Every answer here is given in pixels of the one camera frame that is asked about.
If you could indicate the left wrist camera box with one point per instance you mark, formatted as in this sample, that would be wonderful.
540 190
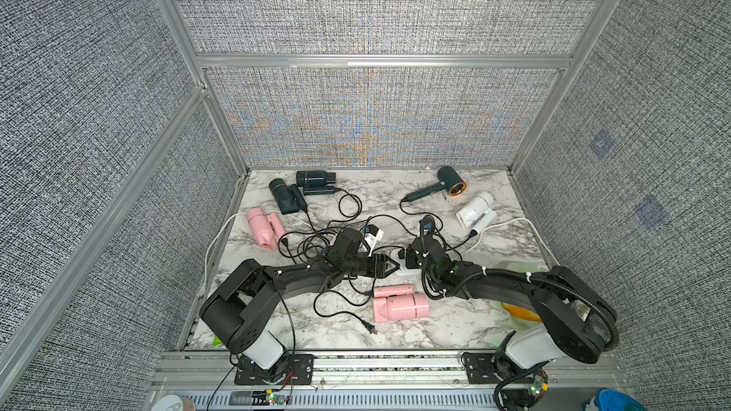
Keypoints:
372 236

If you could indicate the green dryer copper nozzle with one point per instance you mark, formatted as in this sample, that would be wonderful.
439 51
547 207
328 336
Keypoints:
449 180

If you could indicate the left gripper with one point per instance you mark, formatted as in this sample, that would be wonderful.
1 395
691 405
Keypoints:
380 272

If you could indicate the dark green dryer folded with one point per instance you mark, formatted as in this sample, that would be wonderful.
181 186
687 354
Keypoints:
289 198

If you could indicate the pink dryer front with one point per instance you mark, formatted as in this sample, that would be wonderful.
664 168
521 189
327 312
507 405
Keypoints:
399 303

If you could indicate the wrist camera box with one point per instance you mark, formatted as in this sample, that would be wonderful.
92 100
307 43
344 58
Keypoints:
372 236
427 227

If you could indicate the right white power strip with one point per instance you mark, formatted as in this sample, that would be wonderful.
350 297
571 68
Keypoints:
399 256

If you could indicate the aluminium front rail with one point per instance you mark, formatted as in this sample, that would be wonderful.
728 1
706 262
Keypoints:
378 369

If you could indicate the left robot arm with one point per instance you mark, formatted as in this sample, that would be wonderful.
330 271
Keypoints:
238 311

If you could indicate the white folded hair dryer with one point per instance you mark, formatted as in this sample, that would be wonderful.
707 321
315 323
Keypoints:
478 214

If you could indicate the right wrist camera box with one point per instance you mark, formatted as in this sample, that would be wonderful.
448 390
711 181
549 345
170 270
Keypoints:
427 227

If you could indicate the green wavy plate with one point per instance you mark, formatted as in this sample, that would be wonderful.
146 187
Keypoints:
519 325

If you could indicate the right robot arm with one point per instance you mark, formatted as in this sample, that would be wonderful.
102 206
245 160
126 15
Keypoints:
576 322

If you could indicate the dark green dryer back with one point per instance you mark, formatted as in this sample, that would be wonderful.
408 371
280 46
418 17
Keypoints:
316 182

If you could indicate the orange bread slice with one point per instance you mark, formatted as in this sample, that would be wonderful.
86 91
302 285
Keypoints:
523 314

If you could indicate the pink dryer left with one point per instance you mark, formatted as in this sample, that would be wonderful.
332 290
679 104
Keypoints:
267 229

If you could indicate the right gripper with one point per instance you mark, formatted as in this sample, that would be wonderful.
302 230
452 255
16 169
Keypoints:
410 253

